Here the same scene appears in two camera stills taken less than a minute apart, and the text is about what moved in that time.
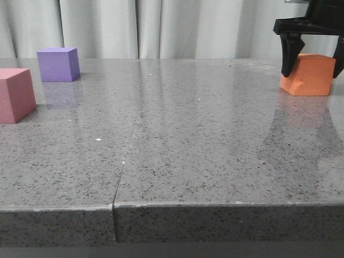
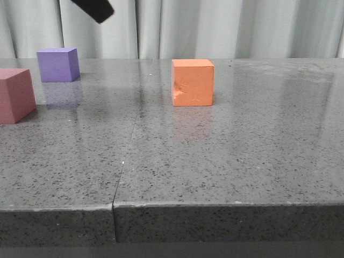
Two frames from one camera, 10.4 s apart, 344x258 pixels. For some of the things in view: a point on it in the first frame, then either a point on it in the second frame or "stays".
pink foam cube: (17, 95) stays
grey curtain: (153, 28) stays
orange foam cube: (312, 75) to (193, 82)
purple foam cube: (59, 64) stays
